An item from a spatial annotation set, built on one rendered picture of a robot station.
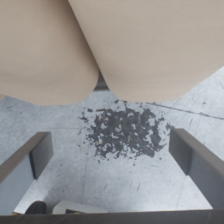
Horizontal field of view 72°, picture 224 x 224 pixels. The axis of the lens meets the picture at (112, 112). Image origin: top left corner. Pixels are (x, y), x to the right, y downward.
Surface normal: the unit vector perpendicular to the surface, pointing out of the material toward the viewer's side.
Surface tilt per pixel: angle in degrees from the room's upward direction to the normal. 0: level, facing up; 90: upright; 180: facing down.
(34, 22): 90
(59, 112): 0
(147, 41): 90
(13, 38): 90
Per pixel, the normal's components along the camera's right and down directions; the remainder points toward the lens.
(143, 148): -0.11, -0.14
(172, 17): 0.01, 0.99
